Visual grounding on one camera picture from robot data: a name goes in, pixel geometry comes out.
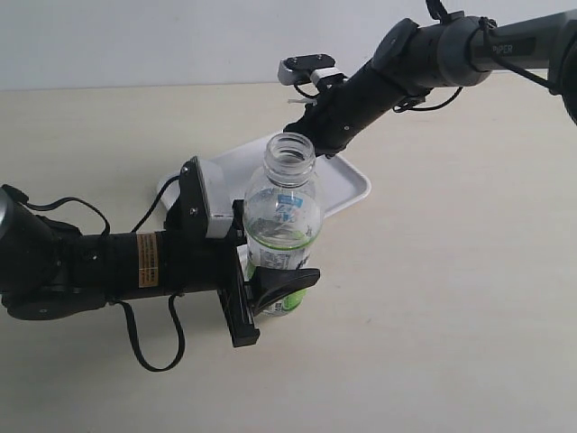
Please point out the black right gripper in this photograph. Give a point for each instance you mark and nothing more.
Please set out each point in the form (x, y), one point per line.
(341, 112)

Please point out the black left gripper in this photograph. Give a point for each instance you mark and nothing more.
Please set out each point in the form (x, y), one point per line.
(213, 264)

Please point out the clear plastic drink bottle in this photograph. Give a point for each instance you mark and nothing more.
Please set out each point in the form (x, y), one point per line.
(283, 205)

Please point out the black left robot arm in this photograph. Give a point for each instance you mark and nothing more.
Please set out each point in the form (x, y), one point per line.
(50, 270)

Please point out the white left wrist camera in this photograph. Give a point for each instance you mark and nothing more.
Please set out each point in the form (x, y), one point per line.
(203, 208)

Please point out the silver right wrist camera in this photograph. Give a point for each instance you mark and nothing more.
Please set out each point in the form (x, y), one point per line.
(317, 69)

